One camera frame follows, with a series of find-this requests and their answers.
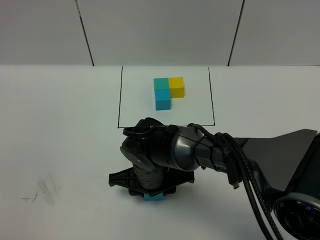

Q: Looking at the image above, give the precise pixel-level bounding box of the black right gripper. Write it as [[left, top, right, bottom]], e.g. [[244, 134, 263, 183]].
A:
[[108, 165, 194, 197]]

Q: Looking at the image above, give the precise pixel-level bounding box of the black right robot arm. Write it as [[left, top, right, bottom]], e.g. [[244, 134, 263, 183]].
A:
[[108, 117, 320, 240]]

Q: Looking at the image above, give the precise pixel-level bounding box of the blue template block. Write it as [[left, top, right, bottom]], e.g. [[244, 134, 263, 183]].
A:
[[154, 88, 171, 111]]

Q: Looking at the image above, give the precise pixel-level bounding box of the green template block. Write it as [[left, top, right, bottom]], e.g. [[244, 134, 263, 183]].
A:
[[153, 77, 170, 91]]

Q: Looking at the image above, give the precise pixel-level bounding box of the yellow template block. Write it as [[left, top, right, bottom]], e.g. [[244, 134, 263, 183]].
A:
[[168, 77, 185, 98]]

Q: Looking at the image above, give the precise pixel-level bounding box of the braided black arm cable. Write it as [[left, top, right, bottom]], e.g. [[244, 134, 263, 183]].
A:
[[187, 122, 285, 240]]

